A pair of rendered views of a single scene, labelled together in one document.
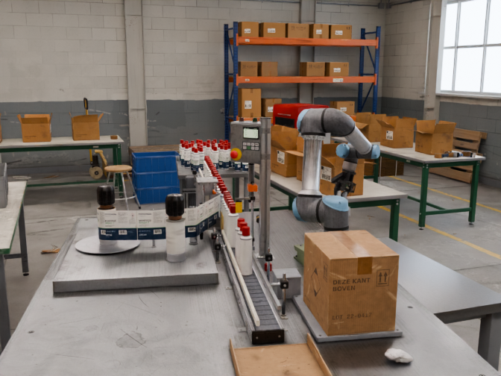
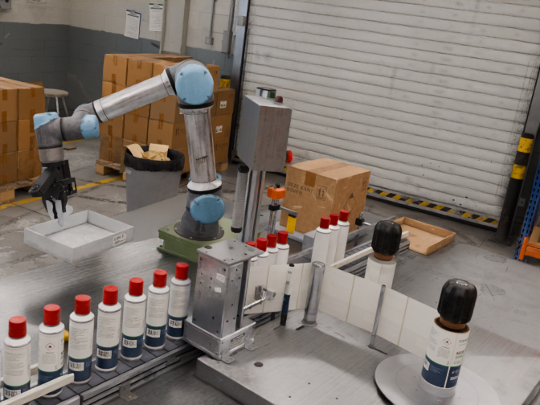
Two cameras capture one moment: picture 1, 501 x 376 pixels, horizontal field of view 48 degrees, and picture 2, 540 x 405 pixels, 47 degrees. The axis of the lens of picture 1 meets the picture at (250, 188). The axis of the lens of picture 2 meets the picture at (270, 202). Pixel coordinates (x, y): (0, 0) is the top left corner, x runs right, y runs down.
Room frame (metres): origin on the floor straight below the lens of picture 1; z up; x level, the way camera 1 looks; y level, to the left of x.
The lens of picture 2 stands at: (3.88, 1.31, 1.73)
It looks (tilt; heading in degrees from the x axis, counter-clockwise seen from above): 17 degrees down; 225
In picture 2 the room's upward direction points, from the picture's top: 8 degrees clockwise
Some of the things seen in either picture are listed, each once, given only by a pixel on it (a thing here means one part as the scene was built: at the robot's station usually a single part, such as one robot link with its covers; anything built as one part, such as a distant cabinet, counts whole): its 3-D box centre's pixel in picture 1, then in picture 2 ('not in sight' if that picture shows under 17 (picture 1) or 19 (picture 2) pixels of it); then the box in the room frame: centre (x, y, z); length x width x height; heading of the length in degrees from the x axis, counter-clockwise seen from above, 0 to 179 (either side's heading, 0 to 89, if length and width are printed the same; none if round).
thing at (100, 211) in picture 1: (106, 214); (448, 336); (2.58, 0.69, 1.04); 0.09 x 0.09 x 0.29
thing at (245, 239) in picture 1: (245, 251); (340, 238); (2.20, 0.02, 0.98); 0.05 x 0.05 x 0.20
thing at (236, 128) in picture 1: (250, 142); (263, 132); (2.63, 0.00, 1.38); 0.17 x 0.10 x 0.19; 64
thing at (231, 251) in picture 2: (206, 180); (230, 251); (2.91, 0.23, 1.14); 0.14 x 0.11 x 0.01; 9
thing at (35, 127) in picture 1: (36, 127); not in sight; (7.41, 2.85, 0.96); 0.43 x 0.42 x 0.37; 106
